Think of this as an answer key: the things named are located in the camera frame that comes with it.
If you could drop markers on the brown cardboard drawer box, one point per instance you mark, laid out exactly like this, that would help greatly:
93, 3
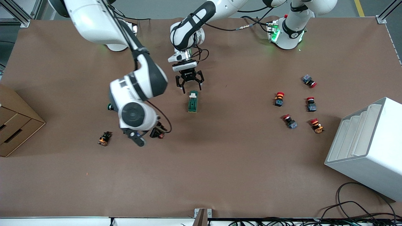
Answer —
19, 125

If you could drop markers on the white stepped organizer box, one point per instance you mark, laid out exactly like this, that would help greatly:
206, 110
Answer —
370, 163

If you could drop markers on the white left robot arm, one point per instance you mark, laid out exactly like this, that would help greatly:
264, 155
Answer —
182, 34

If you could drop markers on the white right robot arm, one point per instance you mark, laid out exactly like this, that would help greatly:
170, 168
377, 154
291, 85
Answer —
135, 116

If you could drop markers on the green load switch white lever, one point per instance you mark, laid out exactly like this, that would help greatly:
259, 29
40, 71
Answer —
192, 103

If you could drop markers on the black square pushbutton switch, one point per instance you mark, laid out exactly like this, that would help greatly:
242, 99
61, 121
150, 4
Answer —
154, 134

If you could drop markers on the red emergency stop button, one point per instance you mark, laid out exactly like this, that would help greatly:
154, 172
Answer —
279, 99
317, 126
290, 122
311, 106
308, 80

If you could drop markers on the aluminium frame profile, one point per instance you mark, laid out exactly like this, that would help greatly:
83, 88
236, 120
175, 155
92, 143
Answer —
381, 19
19, 17

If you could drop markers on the metal bracket on table edge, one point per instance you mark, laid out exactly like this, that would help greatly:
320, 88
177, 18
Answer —
202, 216

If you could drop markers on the brown paper table cover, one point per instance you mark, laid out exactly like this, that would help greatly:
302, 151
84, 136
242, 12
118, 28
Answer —
220, 157

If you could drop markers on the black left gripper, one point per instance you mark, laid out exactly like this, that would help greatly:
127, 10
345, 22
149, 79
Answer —
188, 74

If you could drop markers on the green mushroom pushbutton switch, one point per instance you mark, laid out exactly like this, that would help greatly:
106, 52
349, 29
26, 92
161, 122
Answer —
110, 107

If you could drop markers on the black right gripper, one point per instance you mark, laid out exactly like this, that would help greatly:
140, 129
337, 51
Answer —
154, 132

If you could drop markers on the black selector switch orange block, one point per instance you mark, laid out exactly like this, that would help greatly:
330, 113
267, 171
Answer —
103, 139

